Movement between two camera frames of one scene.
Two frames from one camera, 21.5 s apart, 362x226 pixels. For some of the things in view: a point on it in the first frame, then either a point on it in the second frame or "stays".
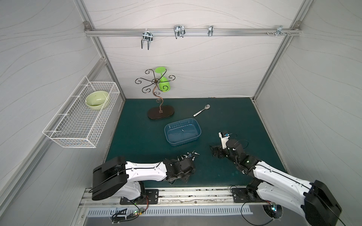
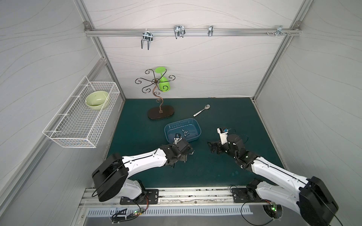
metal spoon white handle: x=207 y=107 stays
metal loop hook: x=179 y=30 stays
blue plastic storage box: x=180 y=132 stays
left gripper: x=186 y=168 → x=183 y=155
